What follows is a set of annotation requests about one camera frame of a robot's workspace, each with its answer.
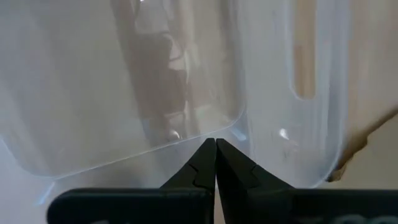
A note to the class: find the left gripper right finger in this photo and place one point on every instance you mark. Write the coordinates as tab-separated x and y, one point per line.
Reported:
248	202

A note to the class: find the clear plastic tupperware container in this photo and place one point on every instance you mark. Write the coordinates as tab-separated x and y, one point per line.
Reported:
93	93

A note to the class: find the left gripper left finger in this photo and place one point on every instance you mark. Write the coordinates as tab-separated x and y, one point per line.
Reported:
140	208

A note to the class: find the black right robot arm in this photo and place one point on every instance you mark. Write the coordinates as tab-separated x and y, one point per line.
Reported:
155	77

